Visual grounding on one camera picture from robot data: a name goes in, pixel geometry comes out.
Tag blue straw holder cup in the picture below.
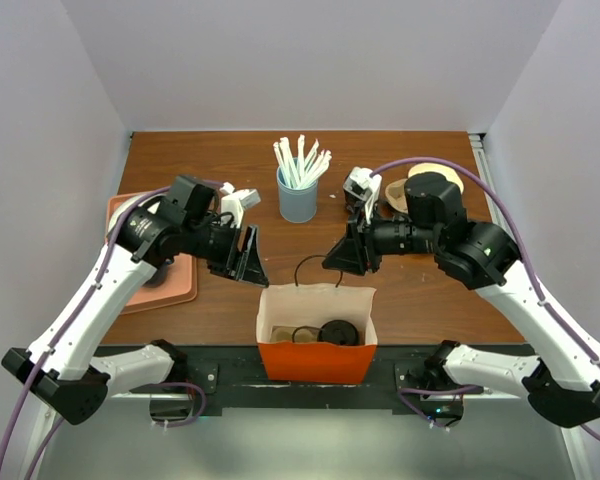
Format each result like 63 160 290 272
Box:
276 168 318 224

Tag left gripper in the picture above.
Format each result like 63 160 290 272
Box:
182 219 270 288

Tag pink tray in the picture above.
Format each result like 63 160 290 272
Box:
104 193 199 316

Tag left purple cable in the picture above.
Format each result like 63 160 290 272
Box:
0 179 226 480

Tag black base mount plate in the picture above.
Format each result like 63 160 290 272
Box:
99 343 531 417

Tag black cup lid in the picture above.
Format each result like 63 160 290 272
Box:
318 320 360 346

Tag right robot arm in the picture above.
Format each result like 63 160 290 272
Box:
322 167 600 428

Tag cardboard cup carrier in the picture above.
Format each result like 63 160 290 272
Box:
385 178 408 214
270 326 322 343

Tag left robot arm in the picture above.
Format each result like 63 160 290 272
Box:
2 175 269 425

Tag cream square plate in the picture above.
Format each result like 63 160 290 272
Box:
407 162 464 193

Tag dark blue mug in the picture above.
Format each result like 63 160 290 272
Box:
143 263 172 289

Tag stack of black cups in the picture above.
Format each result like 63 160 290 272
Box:
344 191 364 213

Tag purple cable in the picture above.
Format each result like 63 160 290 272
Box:
369 157 600 450
0 179 226 480

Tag aluminium frame rail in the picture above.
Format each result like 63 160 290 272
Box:
468 133 511 233

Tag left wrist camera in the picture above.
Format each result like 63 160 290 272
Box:
220 182 261 227

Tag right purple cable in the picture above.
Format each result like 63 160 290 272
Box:
369 157 600 450

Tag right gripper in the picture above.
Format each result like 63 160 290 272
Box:
322 199 441 273

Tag white wrapped straws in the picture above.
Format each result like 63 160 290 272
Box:
272 134 333 191

